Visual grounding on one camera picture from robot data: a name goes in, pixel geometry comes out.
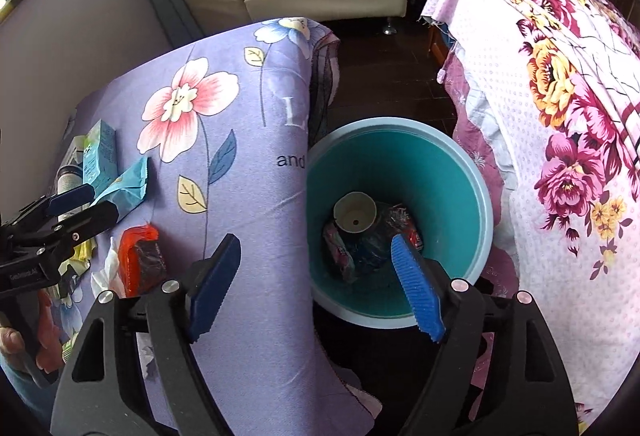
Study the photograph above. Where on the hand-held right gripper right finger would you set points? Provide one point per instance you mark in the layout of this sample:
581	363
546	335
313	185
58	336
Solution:
415	286

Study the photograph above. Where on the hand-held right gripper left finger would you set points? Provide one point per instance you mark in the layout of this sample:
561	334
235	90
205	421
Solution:
212	286

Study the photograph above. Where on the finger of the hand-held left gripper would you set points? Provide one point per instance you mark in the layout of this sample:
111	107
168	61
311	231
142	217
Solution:
75	197
92	218

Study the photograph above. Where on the blue snack packet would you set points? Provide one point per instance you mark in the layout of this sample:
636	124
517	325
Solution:
127	186

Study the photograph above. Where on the teal round bin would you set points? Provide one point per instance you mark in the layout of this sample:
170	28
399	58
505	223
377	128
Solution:
440	176

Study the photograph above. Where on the person's left hand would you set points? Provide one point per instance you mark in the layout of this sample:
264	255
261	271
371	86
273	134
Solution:
9	341

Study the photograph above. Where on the grey cylindrical container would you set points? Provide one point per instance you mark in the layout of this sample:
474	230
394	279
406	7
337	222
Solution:
69	176

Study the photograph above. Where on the yellow small packet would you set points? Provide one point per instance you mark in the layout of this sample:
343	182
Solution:
85	251

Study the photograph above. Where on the red plastic wrapper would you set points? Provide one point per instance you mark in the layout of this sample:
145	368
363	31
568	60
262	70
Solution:
135	241

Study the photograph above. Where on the teal carton box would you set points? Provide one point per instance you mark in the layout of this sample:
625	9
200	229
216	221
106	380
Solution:
97	151

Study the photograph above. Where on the white crumpled tissue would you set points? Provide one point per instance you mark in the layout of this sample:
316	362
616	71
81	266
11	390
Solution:
107	273

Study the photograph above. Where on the red snack wrapper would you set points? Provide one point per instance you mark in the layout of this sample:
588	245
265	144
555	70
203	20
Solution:
340	251
410	228

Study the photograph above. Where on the dark blue plastic bag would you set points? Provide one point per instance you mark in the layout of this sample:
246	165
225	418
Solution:
370	246

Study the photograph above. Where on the white paper cup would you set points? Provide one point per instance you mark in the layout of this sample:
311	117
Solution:
355	211

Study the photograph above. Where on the person's blue jeans leg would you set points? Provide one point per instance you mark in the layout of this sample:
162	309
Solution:
20	391

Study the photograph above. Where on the purple floral blanket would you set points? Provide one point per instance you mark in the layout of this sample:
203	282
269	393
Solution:
240	116

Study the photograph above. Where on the pink floral quilt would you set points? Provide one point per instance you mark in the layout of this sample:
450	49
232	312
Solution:
500	116

